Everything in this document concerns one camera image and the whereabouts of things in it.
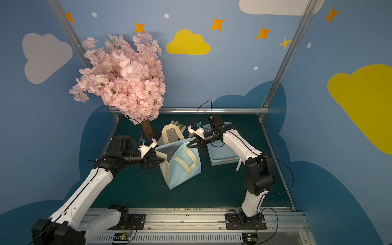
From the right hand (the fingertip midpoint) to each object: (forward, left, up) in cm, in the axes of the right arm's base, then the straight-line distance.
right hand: (191, 142), depth 81 cm
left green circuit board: (-42, +30, -21) cm, 56 cm away
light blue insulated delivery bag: (-12, +4, +1) cm, 13 cm away
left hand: (-9, +14, +1) cm, 16 cm away
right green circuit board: (-39, -32, -24) cm, 55 cm away
